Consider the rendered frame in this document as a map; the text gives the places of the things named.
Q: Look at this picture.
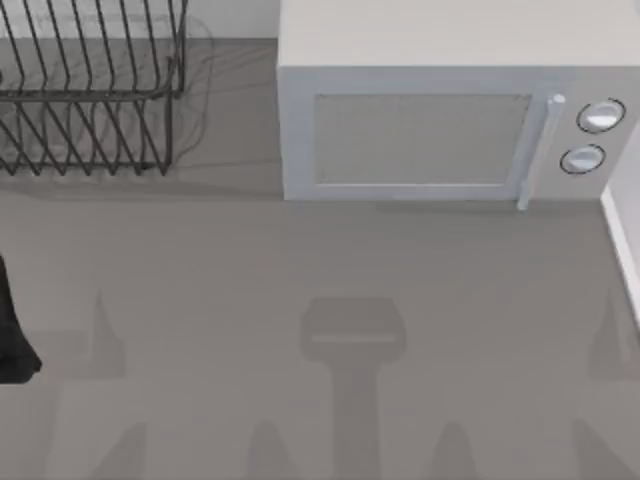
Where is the small microwave knob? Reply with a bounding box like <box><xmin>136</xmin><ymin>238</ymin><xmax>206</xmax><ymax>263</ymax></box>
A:
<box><xmin>559</xmin><ymin>144</ymin><xmax>607</xmax><ymax>176</ymax></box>

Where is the large microwave knob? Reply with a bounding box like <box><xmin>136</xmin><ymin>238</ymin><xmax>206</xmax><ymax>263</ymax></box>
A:
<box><xmin>576</xmin><ymin>98</ymin><xmax>627</xmax><ymax>134</ymax></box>

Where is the dark wire dish rack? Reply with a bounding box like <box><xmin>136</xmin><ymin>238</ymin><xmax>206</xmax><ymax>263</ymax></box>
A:
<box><xmin>0</xmin><ymin>0</ymin><xmax>190</xmax><ymax>177</ymax></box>

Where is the pale microwave oven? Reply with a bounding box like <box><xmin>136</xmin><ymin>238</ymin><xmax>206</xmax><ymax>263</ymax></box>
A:
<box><xmin>275</xmin><ymin>0</ymin><xmax>640</xmax><ymax>212</ymax></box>

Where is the microwave oven door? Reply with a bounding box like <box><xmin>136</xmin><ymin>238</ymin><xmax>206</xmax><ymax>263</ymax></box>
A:
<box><xmin>280</xmin><ymin>67</ymin><xmax>555</xmax><ymax>202</ymax></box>

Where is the microwave door handle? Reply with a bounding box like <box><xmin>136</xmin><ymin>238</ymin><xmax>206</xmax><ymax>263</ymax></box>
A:
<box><xmin>516</xmin><ymin>93</ymin><xmax>567</xmax><ymax>212</ymax></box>

